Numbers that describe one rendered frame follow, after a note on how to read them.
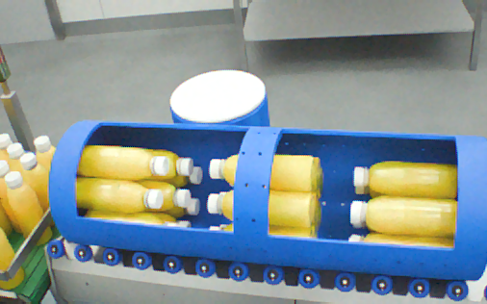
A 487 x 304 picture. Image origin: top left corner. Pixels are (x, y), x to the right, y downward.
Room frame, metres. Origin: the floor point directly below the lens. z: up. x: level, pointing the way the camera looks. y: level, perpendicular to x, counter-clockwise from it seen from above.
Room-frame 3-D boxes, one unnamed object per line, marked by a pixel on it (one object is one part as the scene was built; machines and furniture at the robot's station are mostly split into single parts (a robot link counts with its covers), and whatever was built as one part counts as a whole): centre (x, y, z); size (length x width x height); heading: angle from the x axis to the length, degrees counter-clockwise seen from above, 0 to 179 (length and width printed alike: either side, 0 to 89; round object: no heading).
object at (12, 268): (1.07, 0.52, 0.96); 0.40 x 0.01 x 0.03; 162
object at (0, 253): (0.93, 0.61, 1.00); 0.07 x 0.07 x 0.19
